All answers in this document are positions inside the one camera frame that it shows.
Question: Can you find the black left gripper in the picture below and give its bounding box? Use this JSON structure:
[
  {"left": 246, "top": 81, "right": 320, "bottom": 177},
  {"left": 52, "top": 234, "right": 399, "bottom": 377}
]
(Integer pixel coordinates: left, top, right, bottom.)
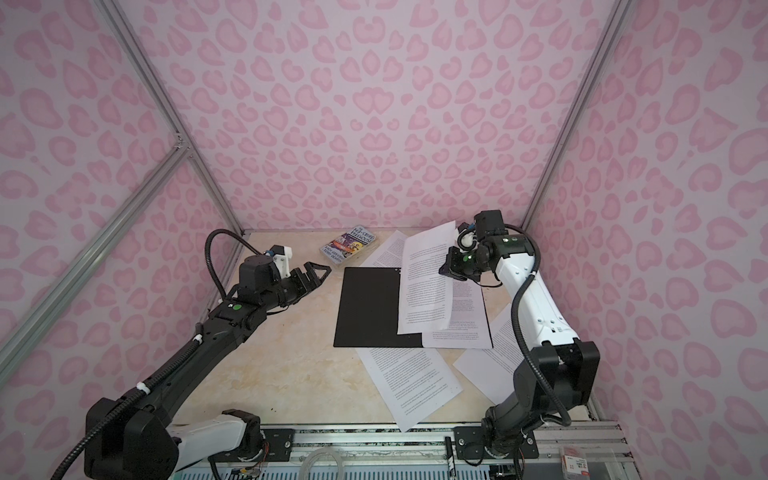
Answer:
[{"left": 261, "top": 261, "right": 331, "bottom": 313}]

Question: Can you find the printed paper sheet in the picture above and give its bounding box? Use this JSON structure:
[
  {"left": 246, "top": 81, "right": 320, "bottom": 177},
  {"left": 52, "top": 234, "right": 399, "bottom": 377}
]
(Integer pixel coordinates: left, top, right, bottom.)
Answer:
[
  {"left": 398, "top": 221, "right": 456, "bottom": 335},
  {"left": 421, "top": 281, "right": 493, "bottom": 350},
  {"left": 361, "top": 230, "right": 408, "bottom": 268},
  {"left": 357, "top": 348, "right": 463, "bottom": 432},
  {"left": 453, "top": 304, "right": 524, "bottom": 404}
]

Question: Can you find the white and black folder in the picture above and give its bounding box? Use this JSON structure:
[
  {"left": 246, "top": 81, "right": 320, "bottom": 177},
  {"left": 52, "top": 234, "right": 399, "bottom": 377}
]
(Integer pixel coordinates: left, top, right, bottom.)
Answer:
[{"left": 333, "top": 267, "right": 424, "bottom": 348}]

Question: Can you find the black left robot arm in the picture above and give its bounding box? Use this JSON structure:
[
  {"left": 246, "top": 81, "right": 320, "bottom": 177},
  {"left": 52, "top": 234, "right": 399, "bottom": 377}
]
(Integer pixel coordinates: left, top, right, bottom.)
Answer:
[{"left": 52, "top": 229, "right": 332, "bottom": 479}]

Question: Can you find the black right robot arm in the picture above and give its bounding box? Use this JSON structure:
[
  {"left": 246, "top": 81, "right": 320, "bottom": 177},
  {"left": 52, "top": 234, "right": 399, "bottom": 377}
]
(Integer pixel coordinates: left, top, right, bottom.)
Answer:
[{"left": 439, "top": 210, "right": 600, "bottom": 459}]

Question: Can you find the colourful paperback book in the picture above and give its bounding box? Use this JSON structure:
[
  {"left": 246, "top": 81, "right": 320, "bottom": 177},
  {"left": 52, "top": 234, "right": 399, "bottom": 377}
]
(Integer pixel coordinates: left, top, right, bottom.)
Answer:
[{"left": 320, "top": 225, "right": 377, "bottom": 265}]

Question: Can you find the black marker pen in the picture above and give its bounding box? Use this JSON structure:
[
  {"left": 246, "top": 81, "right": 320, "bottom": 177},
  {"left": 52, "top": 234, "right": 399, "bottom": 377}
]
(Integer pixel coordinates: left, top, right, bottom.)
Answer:
[{"left": 444, "top": 436, "right": 458, "bottom": 480}]

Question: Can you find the clear plastic tube loop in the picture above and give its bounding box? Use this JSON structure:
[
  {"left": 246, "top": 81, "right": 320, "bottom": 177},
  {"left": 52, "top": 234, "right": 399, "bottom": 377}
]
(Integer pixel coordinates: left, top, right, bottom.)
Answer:
[{"left": 298, "top": 446, "right": 347, "bottom": 480}]

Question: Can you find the clear box with label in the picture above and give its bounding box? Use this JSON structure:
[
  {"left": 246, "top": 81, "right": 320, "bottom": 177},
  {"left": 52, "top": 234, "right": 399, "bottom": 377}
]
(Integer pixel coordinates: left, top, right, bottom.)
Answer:
[{"left": 560, "top": 445, "right": 591, "bottom": 480}]

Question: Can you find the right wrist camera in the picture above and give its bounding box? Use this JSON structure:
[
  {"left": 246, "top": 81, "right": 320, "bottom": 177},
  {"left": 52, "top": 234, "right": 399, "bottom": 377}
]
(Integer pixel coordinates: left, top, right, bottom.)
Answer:
[{"left": 457, "top": 222, "right": 477, "bottom": 251}]

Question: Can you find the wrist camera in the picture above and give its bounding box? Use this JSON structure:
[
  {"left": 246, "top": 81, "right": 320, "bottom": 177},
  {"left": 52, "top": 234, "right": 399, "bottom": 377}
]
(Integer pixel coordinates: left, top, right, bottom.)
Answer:
[
  {"left": 266, "top": 245, "right": 293, "bottom": 279},
  {"left": 457, "top": 222, "right": 477, "bottom": 251}
]

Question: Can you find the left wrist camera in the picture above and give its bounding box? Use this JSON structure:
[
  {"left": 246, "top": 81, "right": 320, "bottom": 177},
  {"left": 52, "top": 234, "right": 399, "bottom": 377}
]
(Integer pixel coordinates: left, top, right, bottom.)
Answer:
[{"left": 266, "top": 245, "right": 293, "bottom": 279}]

